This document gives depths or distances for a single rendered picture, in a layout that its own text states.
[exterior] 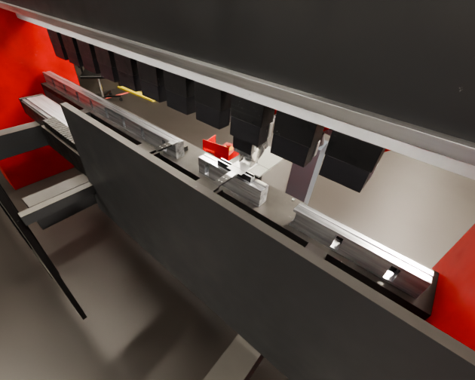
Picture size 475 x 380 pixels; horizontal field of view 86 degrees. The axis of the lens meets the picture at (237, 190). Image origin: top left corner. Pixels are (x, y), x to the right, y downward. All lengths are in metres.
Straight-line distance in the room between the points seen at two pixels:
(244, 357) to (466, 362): 0.53
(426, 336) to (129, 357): 1.58
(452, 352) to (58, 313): 1.95
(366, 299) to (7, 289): 2.20
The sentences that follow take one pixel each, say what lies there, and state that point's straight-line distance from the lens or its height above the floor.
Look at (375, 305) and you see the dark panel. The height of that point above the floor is 1.34.
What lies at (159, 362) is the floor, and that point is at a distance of 1.76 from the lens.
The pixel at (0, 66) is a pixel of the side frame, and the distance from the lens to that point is 2.82.
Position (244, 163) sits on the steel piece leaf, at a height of 1.00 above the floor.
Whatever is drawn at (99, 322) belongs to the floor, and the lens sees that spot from 1.94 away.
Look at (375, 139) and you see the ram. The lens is 0.81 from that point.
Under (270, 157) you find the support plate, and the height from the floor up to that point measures 1.00.
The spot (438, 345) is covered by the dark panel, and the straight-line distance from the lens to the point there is 0.44.
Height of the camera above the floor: 1.66
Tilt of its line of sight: 39 degrees down
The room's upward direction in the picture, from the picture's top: 5 degrees clockwise
